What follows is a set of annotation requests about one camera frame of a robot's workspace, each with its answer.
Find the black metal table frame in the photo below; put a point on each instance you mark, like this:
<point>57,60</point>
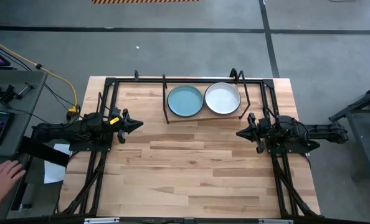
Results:
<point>141,81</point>

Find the person's hand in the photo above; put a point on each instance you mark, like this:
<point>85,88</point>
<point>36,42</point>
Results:
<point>4,177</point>

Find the grey desk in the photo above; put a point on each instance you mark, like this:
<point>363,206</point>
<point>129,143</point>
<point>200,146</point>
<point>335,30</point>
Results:
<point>23,124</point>

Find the white paper sheet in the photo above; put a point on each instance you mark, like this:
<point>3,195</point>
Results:
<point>54,174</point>

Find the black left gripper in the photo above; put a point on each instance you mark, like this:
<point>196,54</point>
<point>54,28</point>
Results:
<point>110,128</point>

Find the pale pink plate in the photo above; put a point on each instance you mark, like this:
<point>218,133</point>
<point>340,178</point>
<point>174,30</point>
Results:
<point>222,98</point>

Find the light teal plate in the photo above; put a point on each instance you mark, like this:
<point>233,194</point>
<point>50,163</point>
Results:
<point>185,100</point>

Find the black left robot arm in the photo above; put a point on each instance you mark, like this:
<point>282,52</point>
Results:
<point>60,130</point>

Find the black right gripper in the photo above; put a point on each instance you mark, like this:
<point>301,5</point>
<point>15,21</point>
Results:
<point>259,137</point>

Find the black flat panel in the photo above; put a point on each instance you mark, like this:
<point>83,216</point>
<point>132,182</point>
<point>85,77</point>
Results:
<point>45,152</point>

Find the silver metal bracket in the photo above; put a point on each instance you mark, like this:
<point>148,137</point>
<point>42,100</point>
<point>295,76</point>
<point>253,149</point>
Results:
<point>275,221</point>
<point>102,220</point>

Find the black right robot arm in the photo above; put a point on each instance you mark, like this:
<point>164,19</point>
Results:
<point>322,132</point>

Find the black desk clamp mount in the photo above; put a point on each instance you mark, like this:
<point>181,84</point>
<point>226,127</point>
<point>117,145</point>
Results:
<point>7,93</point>

